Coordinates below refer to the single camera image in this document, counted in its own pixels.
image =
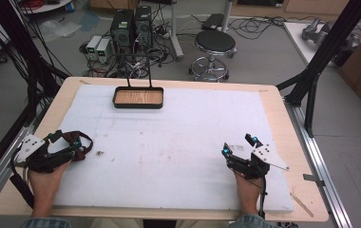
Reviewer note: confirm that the black round stool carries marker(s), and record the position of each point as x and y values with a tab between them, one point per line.
215	42

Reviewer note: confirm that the person's right hand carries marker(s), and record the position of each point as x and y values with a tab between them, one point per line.
248	193

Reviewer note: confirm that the aluminium rail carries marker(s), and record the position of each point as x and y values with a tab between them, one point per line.
1	158
318	158

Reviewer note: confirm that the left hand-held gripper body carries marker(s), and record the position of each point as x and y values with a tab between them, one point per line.
39	158

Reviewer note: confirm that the wooden stick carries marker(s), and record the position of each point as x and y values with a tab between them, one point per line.
301	204

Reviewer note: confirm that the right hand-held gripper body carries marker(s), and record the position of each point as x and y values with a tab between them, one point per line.
257	161

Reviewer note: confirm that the grey metal bracket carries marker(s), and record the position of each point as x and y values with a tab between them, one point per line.
313	180

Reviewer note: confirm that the black tray with wooden bottom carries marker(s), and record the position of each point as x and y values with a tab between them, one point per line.
138	96

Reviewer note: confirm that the black metal frame strut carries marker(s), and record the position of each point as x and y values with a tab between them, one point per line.
17	47
324	53

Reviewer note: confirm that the white foam mat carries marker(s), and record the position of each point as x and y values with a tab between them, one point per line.
169	152

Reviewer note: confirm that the white power supply unit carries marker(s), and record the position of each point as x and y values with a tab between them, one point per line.
93	46
103	50

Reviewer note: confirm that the person's left hand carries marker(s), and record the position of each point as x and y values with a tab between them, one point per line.
47	186

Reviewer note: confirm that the black flat device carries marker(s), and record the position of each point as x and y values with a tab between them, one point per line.
213	21

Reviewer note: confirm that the black computer tower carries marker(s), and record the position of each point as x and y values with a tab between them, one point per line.
122	30
143	27

